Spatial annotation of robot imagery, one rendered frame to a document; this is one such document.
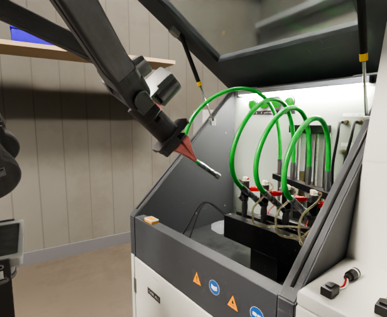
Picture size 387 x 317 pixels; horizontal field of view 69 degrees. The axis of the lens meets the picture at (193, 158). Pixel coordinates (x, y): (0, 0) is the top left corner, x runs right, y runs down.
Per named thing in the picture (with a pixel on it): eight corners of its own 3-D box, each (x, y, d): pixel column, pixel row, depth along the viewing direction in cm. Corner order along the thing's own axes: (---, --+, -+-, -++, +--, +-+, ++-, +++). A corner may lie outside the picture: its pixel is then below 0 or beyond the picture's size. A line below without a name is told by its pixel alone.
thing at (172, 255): (135, 256, 107) (134, 216, 105) (146, 253, 110) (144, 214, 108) (274, 365, 59) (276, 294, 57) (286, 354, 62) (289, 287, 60)
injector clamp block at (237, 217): (223, 255, 100) (223, 214, 98) (242, 247, 106) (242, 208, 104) (315, 302, 73) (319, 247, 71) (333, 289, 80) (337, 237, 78)
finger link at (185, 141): (207, 155, 69) (181, 128, 65) (189, 177, 67) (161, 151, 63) (195, 152, 75) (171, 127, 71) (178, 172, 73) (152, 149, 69)
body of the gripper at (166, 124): (192, 123, 66) (171, 100, 63) (164, 156, 64) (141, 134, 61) (181, 123, 72) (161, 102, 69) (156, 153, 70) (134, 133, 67)
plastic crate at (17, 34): (63, 55, 231) (62, 40, 230) (66, 48, 210) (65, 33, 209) (12, 50, 213) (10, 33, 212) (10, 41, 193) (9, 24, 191)
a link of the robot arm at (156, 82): (105, 81, 58) (132, 100, 54) (143, 42, 59) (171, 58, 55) (131, 112, 68) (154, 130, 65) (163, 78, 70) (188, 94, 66)
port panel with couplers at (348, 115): (330, 194, 98) (335, 104, 94) (334, 192, 100) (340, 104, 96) (372, 202, 88) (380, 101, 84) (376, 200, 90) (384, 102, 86)
